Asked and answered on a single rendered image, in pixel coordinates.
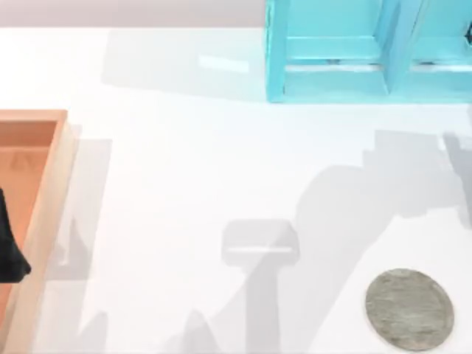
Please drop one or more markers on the light blue rack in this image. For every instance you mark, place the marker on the light blue rack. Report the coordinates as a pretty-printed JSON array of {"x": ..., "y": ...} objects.
[{"x": 332, "y": 48}]

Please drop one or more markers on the salmon-coloured shallow box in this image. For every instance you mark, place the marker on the salmon-coloured shallow box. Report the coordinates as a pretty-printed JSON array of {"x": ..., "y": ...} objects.
[{"x": 44, "y": 173}]

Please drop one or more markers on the round grey coaster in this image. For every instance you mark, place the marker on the round grey coaster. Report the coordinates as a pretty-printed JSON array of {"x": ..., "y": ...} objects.
[{"x": 409, "y": 310}]

